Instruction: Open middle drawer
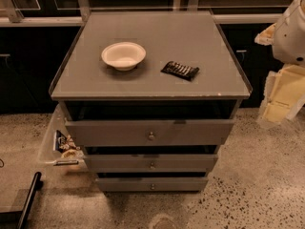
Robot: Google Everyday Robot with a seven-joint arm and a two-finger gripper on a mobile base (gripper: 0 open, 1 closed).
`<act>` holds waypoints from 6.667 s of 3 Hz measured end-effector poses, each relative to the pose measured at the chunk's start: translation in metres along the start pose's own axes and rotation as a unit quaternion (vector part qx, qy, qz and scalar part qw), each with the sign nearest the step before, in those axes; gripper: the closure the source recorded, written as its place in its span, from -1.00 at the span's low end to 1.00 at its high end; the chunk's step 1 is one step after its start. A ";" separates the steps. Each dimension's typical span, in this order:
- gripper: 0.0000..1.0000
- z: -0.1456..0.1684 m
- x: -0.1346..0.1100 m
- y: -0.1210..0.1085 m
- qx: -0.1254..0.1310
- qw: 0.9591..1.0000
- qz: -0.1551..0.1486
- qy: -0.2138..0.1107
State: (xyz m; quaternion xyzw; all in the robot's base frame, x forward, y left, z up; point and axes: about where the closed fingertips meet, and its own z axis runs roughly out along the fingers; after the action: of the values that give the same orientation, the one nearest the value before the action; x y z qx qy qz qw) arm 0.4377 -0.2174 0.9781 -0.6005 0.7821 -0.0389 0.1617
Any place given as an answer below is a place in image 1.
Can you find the black bar object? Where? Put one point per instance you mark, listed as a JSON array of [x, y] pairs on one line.
[[19, 217]]

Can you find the grey bottom drawer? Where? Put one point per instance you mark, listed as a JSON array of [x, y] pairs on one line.
[[153, 184]]

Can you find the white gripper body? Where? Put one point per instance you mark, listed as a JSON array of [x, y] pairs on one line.
[[290, 37]]

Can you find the grey drawer cabinet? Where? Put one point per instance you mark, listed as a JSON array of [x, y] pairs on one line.
[[87, 89]]

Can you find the clear plastic bin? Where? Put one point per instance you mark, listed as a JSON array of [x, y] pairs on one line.
[[46, 154]]

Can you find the grey top drawer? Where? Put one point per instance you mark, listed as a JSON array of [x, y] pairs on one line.
[[149, 132]]

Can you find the snack packets in bin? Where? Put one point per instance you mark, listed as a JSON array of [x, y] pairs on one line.
[[65, 146]]

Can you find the black snack packet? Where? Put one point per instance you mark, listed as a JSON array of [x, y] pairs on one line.
[[181, 71]]

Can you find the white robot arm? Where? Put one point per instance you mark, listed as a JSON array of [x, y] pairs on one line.
[[287, 37]]

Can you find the metal window rail frame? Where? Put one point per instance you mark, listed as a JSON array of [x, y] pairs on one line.
[[77, 12]]

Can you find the grey drawer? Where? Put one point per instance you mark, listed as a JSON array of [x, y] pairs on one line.
[[150, 163], [153, 184], [149, 132]]

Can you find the white paper bowl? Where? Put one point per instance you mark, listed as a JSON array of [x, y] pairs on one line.
[[123, 56]]

